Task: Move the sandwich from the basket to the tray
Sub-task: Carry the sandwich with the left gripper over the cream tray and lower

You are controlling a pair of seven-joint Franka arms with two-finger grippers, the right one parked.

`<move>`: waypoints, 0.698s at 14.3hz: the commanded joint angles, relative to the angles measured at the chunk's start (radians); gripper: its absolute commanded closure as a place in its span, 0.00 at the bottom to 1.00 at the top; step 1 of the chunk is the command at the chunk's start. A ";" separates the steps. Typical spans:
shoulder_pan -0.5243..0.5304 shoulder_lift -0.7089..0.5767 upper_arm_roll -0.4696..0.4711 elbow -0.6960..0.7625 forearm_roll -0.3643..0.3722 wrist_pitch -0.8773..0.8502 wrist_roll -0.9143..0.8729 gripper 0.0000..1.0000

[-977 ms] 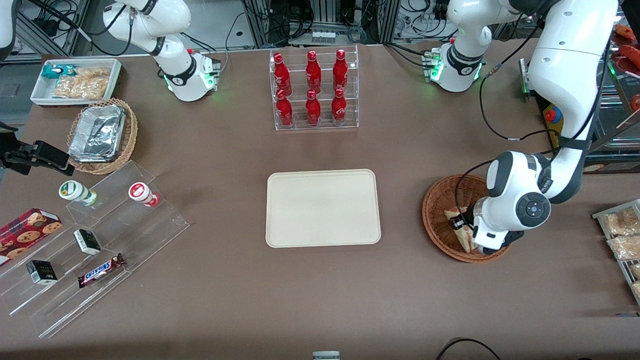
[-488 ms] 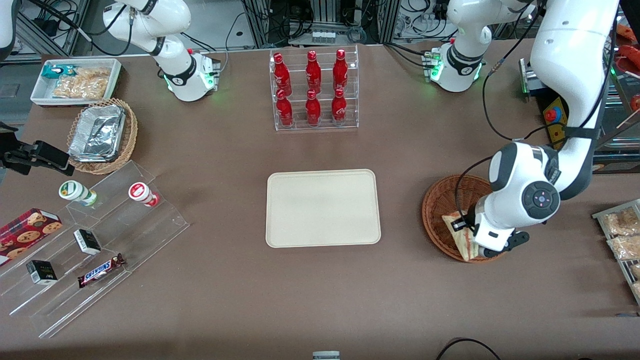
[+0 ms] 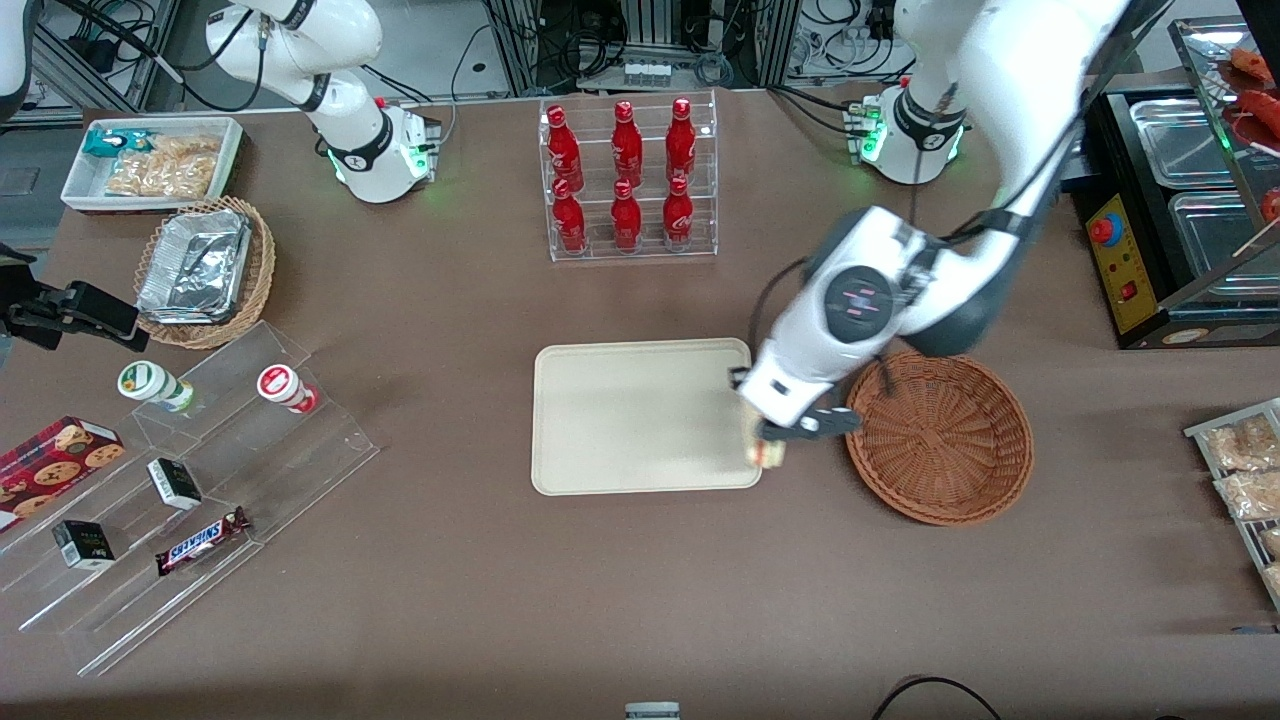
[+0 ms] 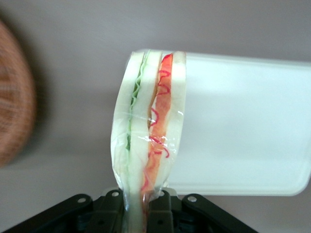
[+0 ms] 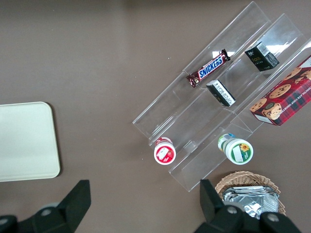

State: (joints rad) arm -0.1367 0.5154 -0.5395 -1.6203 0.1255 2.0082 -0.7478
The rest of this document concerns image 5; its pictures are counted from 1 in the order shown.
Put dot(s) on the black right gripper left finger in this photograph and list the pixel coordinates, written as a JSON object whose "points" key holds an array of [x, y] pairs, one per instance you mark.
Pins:
{"points": [[65, 213]]}

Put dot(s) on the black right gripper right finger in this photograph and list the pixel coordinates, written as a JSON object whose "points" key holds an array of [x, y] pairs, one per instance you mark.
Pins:
{"points": [[218, 216]]}

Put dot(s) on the light wicker basket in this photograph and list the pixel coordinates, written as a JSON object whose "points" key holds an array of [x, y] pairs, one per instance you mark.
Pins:
{"points": [[243, 178]]}

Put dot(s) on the beige plastic tray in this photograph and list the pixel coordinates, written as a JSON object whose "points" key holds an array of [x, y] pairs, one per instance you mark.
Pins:
{"points": [[24, 140]]}

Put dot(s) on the stacked aluminium foil trays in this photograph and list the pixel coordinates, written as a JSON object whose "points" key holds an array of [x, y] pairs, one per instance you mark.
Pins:
{"points": [[252, 199]]}

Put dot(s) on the green lid yoghurt cup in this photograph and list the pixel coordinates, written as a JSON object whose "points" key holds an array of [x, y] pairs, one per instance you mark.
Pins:
{"points": [[236, 149]]}

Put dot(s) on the red lid yoghurt cup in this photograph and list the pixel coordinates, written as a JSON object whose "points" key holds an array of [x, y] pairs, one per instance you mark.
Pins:
{"points": [[164, 153]]}

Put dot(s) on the clear acrylic stepped stand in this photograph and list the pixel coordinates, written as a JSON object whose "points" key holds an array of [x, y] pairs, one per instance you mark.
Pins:
{"points": [[194, 126]]}

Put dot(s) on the small black box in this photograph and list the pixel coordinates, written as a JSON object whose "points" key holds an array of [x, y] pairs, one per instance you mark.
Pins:
{"points": [[261, 59], [221, 96]]}

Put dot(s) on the red tartan cookie box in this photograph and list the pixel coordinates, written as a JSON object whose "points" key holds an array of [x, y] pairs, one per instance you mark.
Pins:
{"points": [[286, 97]]}

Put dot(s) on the Snickers chocolate bar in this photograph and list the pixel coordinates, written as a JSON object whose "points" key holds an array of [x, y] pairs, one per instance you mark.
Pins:
{"points": [[210, 68]]}

